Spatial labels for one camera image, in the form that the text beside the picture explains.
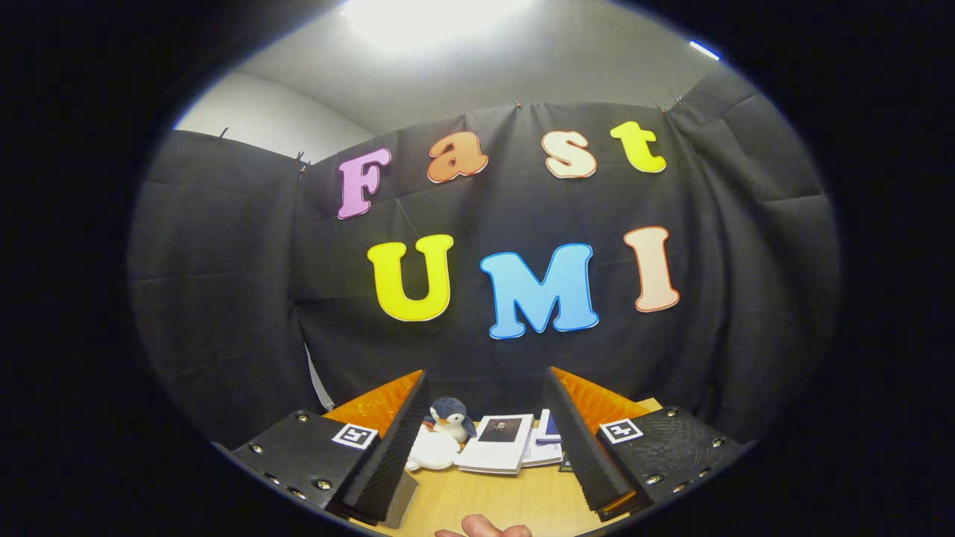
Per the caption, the white duck plush toy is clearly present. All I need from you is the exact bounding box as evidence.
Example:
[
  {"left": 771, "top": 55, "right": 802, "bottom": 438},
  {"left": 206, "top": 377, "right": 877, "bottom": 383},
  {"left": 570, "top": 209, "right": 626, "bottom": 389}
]
[{"left": 405, "top": 427, "right": 462, "bottom": 472}]

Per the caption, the white book with portrait cover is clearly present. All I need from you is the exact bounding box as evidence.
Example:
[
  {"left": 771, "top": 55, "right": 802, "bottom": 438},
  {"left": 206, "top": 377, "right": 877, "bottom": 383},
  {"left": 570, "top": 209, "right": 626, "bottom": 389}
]
[{"left": 455, "top": 414, "right": 535, "bottom": 475}]

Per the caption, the plain white book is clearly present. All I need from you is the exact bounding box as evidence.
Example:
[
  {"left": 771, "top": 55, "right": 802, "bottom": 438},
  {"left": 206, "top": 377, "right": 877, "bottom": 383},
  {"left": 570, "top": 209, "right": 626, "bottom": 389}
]
[{"left": 522, "top": 429, "right": 565, "bottom": 468}]

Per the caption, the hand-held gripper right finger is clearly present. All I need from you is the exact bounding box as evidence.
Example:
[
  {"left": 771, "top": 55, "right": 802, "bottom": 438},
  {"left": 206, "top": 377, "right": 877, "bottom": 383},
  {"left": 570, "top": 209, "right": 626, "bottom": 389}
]
[{"left": 542, "top": 367, "right": 751, "bottom": 515}]

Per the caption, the large ceiling light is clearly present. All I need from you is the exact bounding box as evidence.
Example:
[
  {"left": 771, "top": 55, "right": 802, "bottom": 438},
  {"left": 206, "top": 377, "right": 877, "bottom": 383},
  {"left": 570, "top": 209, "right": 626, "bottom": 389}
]
[{"left": 339, "top": 0, "right": 539, "bottom": 54}]

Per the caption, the penguin plush toy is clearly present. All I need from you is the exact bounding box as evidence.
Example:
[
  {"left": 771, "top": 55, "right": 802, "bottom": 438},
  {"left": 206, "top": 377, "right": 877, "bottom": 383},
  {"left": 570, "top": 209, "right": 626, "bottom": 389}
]
[{"left": 425, "top": 397, "right": 478, "bottom": 445}]

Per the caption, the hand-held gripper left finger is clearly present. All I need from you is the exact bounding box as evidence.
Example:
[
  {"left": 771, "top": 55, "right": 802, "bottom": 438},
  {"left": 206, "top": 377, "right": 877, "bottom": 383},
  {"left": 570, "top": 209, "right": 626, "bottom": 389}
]
[{"left": 233, "top": 369, "right": 431, "bottom": 524}]

